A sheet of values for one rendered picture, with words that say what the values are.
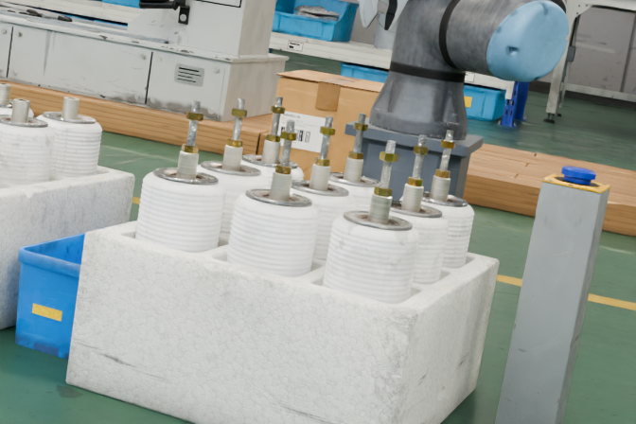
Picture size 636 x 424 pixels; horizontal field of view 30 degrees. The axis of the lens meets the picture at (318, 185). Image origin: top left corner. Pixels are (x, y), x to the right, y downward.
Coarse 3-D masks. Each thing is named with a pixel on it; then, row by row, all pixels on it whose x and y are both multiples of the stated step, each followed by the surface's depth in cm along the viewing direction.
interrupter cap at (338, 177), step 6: (330, 174) 155; (336, 174) 155; (342, 174) 156; (330, 180) 151; (336, 180) 151; (342, 180) 151; (366, 180) 155; (372, 180) 156; (360, 186) 150; (366, 186) 151; (372, 186) 151
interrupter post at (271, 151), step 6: (264, 144) 157; (270, 144) 157; (276, 144) 157; (264, 150) 157; (270, 150) 157; (276, 150) 157; (264, 156) 157; (270, 156) 157; (276, 156) 157; (264, 162) 157; (270, 162) 157; (276, 162) 157
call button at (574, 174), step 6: (564, 168) 138; (570, 168) 138; (576, 168) 138; (582, 168) 139; (564, 174) 138; (570, 174) 137; (576, 174) 137; (582, 174) 137; (588, 174) 137; (594, 174) 138; (570, 180) 138; (576, 180) 137; (582, 180) 137; (588, 180) 138
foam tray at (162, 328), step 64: (128, 256) 131; (192, 256) 129; (128, 320) 132; (192, 320) 129; (256, 320) 126; (320, 320) 123; (384, 320) 121; (448, 320) 134; (128, 384) 133; (192, 384) 130; (256, 384) 127; (320, 384) 124; (384, 384) 121; (448, 384) 142
